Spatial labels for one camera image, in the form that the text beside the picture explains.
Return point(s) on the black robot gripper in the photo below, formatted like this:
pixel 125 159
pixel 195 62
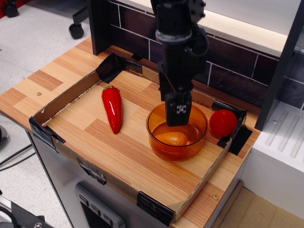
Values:
pixel 181 62

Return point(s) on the orange toy carrot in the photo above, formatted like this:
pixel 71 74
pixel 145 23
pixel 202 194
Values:
pixel 173 138

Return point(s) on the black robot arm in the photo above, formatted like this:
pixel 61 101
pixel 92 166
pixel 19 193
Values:
pixel 176 18

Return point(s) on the transparent orange plastic pot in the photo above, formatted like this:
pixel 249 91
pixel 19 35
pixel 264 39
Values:
pixel 196 130

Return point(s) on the cardboard fence with black tape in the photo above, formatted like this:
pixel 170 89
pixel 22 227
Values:
pixel 76 144

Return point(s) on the red toy chili pepper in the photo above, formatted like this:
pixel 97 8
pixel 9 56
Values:
pixel 113 105

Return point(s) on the red toy tomato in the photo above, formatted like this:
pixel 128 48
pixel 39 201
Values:
pixel 223 122

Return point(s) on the dark left side panel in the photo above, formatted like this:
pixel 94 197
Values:
pixel 100 25

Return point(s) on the black office chair base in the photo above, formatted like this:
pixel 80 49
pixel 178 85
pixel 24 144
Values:
pixel 76 31

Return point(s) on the white toy sink unit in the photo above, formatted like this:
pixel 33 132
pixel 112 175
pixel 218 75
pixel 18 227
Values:
pixel 275 167

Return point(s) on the grey oven control panel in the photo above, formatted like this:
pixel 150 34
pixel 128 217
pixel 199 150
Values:
pixel 97 214

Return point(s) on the dark grey vertical post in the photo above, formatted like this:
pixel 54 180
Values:
pixel 293 45

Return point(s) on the black metal bracket with screw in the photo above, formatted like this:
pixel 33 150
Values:
pixel 14 216

